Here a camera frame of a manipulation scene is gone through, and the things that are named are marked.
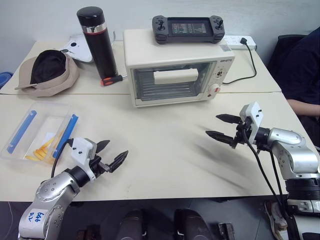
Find blue round container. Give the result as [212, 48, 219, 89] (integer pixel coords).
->
[0, 70, 14, 90]

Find black thermos bottle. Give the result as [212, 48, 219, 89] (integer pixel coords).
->
[76, 6, 119, 81]

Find yellow french fries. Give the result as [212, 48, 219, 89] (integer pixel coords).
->
[24, 130, 64, 165]

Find clear plastic container blue clips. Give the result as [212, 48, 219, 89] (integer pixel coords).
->
[0, 100, 81, 168]

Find cream oven door handle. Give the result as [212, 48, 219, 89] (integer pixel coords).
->
[153, 68, 200, 86]

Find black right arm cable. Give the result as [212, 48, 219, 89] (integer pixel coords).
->
[242, 118, 293, 226]
[267, 146, 288, 208]

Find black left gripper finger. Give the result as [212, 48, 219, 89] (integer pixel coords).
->
[96, 139, 111, 154]
[107, 149, 130, 174]

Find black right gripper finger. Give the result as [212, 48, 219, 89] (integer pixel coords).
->
[215, 113, 242, 125]
[205, 130, 239, 147]

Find cream mini toaster oven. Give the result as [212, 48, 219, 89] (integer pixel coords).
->
[122, 28, 236, 109]

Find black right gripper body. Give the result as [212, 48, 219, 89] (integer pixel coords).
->
[230, 116, 254, 150]

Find black power cord with plug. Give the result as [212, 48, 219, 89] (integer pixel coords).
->
[221, 37, 258, 86]

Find black chair backrest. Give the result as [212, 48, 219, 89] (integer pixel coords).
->
[276, 34, 307, 55]

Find white power strip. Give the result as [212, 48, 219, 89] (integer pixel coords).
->
[220, 34, 258, 51]

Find white worn sneaker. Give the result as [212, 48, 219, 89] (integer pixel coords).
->
[264, 199, 289, 239]

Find blue container lid clip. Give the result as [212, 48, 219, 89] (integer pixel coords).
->
[5, 109, 38, 154]
[52, 113, 80, 159]

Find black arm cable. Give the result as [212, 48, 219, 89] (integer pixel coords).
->
[242, 118, 293, 226]
[50, 138, 75, 179]
[267, 146, 288, 208]

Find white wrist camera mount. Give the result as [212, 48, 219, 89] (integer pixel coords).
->
[70, 136, 98, 181]
[239, 101, 265, 146]

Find black handheld controller with screen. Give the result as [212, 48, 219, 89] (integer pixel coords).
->
[151, 15, 226, 46]

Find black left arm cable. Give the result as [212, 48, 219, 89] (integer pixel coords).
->
[50, 138, 75, 179]

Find white plastic device shell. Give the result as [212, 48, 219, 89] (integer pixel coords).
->
[60, 33, 95, 65]

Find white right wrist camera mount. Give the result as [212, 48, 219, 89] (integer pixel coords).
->
[239, 101, 265, 146]

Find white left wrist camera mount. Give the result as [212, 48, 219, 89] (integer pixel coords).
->
[70, 136, 98, 181]

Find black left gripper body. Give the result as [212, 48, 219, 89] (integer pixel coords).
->
[88, 154, 111, 177]

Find orange black handled screwdriver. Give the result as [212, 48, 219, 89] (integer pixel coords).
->
[100, 74, 128, 87]

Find person in dark clothes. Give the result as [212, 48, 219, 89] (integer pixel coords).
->
[266, 26, 320, 153]

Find beige baseball cap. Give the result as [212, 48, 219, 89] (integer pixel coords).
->
[14, 49, 81, 98]

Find white oven timer knob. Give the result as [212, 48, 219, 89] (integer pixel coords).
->
[208, 83, 221, 95]

